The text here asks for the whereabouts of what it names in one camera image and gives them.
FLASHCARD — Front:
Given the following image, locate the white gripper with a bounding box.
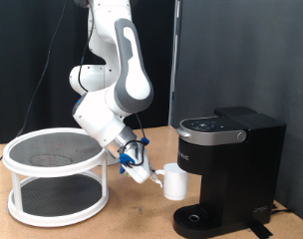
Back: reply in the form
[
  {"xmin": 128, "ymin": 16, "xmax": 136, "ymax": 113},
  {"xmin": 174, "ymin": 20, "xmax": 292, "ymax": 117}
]
[{"xmin": 123, "ymin": 146, "xmax": 163, "ymax": 187}]

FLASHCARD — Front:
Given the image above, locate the white ceramic mug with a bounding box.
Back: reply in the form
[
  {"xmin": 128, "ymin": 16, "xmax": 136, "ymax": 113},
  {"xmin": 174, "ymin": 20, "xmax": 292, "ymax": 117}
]
[{"xmin": 154, "ymin": 162, "xmax": 190, "ymax": 201}]

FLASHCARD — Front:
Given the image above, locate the Keurig lid with silver handle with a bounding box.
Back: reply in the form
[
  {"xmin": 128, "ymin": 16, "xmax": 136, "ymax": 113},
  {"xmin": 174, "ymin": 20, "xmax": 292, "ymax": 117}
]
[{"xmin": 175, "ymin": 116, "xmax": 248, "ymax": 147}]

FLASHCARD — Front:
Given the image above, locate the black Keurig coffee machine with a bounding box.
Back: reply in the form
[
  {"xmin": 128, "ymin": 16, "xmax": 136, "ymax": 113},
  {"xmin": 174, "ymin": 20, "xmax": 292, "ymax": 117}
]
[{"xmin": 172, "ymin": 106, "xmax": 287, "ymax": 239}]

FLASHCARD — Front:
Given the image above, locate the black drip tray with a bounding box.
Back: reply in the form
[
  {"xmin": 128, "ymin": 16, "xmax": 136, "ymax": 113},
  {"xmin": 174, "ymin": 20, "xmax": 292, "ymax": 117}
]
[{"xmin": 172, "ymin": 203, "xmax": 225, "ymax": 239}]

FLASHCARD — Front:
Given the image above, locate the white two-tier turntable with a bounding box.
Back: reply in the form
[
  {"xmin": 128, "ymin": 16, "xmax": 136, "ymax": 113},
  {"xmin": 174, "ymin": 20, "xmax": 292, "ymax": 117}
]
[{"xmin": 2, "ymin": 127, "xmax": 110, "ymax": 228}]

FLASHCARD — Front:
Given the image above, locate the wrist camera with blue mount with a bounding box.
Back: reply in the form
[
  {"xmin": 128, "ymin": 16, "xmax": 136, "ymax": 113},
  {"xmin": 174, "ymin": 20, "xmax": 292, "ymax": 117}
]
[{"xmin": 119, "ymin": 152, "xmax": 137, "ymax": 176}]

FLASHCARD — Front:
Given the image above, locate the silver vertical frame pole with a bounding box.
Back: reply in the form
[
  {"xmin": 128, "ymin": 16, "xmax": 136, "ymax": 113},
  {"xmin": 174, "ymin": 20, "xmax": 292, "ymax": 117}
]
[{"xmin": 168, "ymin": 0, "xmax": 183, "ymax": 127}]

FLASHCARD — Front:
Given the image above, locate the black power cord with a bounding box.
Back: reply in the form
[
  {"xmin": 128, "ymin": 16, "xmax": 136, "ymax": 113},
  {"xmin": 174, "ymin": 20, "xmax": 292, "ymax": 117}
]
[{"xmin": 270, "ymin": 202, "xmax": 293, "ymax": 217}]

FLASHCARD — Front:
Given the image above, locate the black camera cable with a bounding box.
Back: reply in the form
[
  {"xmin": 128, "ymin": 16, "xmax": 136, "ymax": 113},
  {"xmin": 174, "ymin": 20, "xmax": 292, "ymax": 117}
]
[{"xmin": 0, "ymin": 0, "xmax": 150, "ymax": 169}]

